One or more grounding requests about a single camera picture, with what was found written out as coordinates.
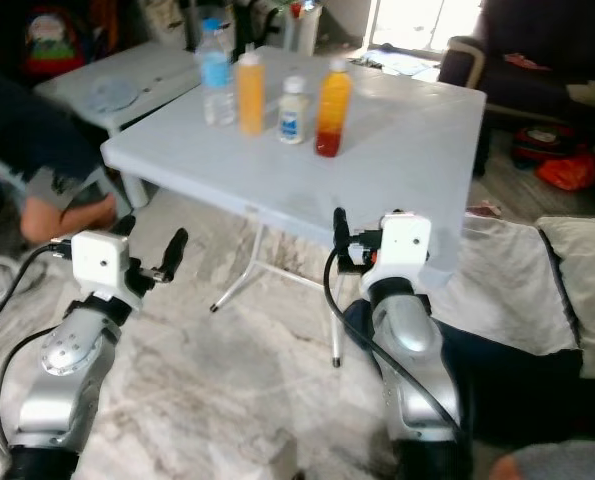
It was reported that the clear water bottle blue label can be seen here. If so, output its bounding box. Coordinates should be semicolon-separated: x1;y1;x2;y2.
199;18;236;128

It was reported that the white plastic folding table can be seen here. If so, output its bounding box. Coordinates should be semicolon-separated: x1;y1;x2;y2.
102;45;488;368

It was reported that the small white milk bottle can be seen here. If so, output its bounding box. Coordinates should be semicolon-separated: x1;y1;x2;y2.
278;76;309;145

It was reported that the clear glass plate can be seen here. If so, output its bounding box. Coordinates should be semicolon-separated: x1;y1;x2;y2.
87;76;139;114

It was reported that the seated person in dark shirt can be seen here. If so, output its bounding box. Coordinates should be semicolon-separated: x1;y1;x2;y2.
0;68;120;246

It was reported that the low white plastic table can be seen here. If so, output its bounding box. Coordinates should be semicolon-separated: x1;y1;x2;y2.
34;40;210;209

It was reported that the tall orange juice bottle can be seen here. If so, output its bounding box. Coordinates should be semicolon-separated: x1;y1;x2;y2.
236;48;266;137

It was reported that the black and red bag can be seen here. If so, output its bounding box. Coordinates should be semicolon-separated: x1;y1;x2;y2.
512;125;583;166

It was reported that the orange plastic bag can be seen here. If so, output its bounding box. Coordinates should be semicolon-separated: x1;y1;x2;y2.
535;150;595;193

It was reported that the red cartoon backpack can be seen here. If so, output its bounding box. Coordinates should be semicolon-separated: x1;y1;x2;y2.
25;5;88;76

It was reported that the beige cushion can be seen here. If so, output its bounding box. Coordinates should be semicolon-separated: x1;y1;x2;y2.
537;215;595;381

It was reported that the dark blue cloth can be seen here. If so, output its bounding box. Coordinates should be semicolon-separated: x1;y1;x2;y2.
342;300;595;449

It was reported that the dark upholstered armchair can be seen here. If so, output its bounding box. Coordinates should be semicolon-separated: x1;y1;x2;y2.
440;0;595;141

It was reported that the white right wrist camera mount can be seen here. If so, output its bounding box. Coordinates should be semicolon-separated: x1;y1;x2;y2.
359;212;432;291

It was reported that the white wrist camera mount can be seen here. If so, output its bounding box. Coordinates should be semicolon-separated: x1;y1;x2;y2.
359;212;432;291
70;230;133;306

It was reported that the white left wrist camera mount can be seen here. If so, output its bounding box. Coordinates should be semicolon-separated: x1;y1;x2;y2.
70;230;133;306

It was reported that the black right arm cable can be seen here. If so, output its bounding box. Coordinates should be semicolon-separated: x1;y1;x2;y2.
324;245;470;441

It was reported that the long black left arm cable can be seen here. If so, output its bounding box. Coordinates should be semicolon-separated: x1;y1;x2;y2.
0;245;73;461

